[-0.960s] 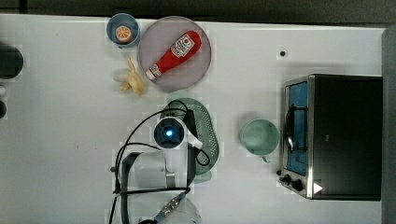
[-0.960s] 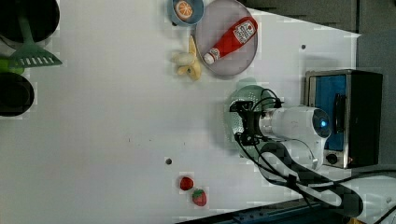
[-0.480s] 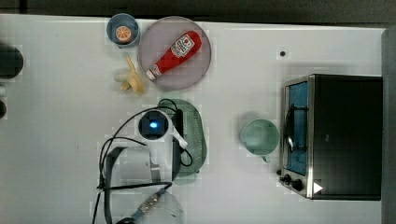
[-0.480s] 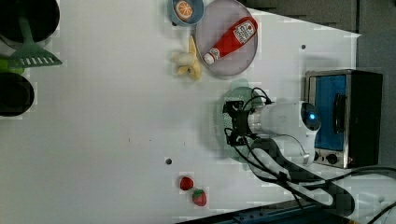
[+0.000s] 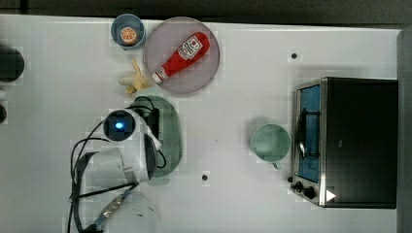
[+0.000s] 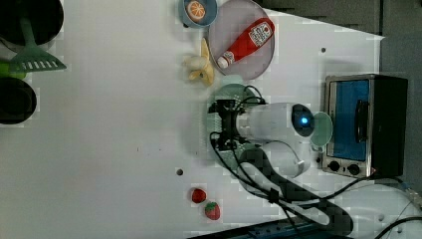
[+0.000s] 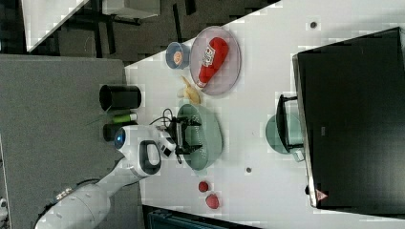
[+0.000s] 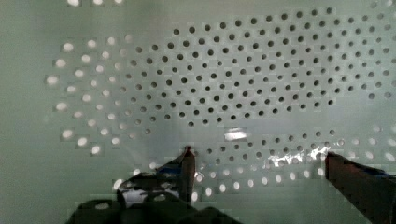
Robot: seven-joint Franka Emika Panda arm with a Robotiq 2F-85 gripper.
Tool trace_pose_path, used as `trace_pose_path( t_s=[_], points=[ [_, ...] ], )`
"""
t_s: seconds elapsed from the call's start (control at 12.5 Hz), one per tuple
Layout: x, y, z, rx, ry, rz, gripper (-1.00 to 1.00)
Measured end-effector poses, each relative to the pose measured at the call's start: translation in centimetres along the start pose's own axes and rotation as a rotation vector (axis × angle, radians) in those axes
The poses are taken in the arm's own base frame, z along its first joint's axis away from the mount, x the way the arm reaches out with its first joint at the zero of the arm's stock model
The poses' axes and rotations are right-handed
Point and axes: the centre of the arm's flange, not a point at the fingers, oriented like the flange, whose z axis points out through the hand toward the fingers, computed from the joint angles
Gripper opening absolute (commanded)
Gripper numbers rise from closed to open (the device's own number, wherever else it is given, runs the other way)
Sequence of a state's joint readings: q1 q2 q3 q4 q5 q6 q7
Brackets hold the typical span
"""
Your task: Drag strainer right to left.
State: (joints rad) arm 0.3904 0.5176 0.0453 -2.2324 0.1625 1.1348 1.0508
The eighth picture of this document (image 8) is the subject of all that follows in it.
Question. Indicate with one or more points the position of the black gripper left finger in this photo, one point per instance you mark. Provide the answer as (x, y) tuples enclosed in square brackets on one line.
[(159, 197)]

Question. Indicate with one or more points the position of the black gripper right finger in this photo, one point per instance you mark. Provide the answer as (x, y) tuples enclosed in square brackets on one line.
[(372, 191)]

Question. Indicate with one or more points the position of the green oval plastic strainer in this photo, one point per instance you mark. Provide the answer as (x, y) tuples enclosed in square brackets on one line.
[(96, 91)]

